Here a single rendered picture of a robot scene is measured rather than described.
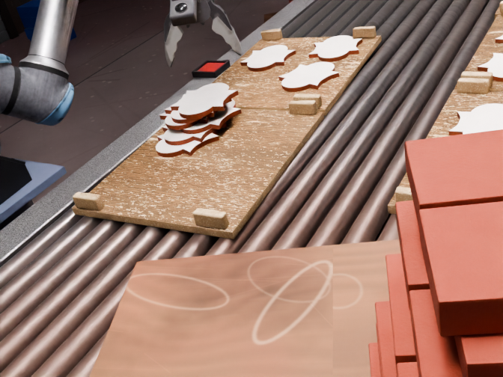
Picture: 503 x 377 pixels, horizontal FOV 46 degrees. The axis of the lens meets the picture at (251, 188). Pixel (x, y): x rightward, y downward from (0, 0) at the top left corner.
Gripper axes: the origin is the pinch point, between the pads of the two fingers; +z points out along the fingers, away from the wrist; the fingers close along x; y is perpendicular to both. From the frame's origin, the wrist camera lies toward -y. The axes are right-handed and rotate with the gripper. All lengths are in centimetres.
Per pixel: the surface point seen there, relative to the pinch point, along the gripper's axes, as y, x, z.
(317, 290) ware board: -67, -19, 4
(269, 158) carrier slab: -18.6, -11.4, 13.8
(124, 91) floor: 270, 114, 105
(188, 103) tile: -2.7, 4.8, 7.0
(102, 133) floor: 207, 114, 106
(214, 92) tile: 0.9, -0.3, 6.9
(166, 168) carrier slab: -16.3, 9.3, 14.0
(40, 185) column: -2.6, 43.6, 21.1
